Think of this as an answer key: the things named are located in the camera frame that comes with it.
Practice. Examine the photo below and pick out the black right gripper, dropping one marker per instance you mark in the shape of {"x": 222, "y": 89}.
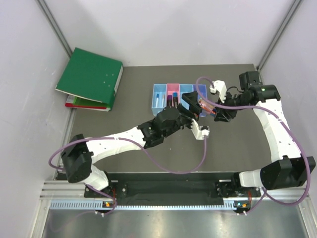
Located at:
{"x": 224, "y": 114}

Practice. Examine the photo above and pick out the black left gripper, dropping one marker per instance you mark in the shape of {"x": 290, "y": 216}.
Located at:
{"x": 191, "y": 98}

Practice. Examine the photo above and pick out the light blue drawer box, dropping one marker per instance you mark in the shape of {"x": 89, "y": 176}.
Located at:
{"x": 161, "y": 89}
{"x": 185, "y": 88}

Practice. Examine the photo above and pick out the black highlighter blue cap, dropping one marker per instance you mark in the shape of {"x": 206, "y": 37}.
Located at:
{"x": 175, "y": 99}

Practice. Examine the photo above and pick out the colourful tube pink cap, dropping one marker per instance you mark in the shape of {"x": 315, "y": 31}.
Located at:
{"x": 207, "y": 108}

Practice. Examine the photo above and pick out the black marker purple cap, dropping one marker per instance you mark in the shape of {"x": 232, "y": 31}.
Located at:
{"x": 169, "y": 101}

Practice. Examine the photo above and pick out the pink drawer box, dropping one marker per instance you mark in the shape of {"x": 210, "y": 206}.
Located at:
{"x": 173, "y": 87}

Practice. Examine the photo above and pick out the white marker blue cap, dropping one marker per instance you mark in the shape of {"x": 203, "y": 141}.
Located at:
{"x": 157, "y": 100}

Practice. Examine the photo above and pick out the green ring binder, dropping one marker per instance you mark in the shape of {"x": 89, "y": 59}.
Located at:
{"x": 91, "y": 76}

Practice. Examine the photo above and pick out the red and green folder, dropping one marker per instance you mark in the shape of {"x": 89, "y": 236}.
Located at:
{"x": 80, "y": 103}

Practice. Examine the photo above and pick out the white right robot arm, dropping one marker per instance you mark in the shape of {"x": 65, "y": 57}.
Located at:
{"x": 287, "y": 168}

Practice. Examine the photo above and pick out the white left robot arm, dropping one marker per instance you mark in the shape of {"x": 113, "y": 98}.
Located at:
{"x": 81, "y": 155}

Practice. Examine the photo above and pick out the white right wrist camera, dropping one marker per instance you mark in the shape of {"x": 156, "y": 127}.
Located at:
{"x": 219, "y": 87}

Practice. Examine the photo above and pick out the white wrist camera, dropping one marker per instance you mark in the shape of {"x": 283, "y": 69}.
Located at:
{"x": 199, "y": 132}
{"x": 219, "y": 87}

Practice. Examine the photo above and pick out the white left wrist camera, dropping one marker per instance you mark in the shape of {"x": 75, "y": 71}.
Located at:
{"x": 199, "y": 132}

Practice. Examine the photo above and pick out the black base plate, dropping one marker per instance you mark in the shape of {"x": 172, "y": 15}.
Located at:
{"x": 124, "y": 189}

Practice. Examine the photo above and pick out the aluminium frame post right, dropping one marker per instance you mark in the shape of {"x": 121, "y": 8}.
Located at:
{"x": 286, "y": 20}

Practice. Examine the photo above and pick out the aluminium frame post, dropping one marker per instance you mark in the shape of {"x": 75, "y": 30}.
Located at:
{"x": 286, "y": 20}
{"x": 55, "y": 26}

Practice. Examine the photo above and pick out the white slotted cable duct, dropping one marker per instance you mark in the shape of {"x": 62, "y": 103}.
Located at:
{"x": 107, "y": 204}

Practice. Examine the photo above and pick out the aluminium front rail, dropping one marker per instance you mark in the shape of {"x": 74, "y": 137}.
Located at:
{"x": 63, "y": 190}

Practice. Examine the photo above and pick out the aluminium frame post left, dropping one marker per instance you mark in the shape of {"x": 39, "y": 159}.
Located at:
{"x": 55, "y": 26}

